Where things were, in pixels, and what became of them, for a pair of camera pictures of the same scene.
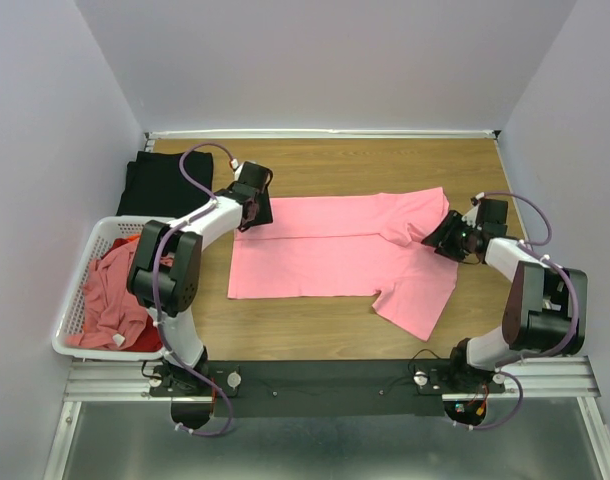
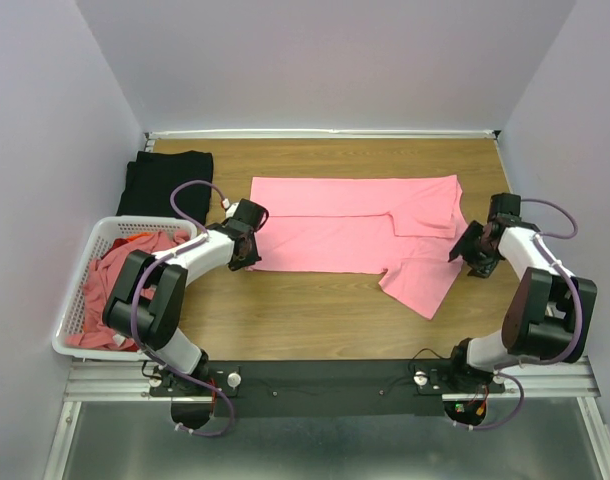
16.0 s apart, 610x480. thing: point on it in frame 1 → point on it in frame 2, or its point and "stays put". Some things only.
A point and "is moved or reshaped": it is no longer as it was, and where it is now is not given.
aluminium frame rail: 319,133 stays put
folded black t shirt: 155,184 stays put
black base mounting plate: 324,387 stays put
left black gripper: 265,214 → 254,257
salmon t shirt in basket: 114,316 stays put
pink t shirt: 352,245 is moved or reshaped
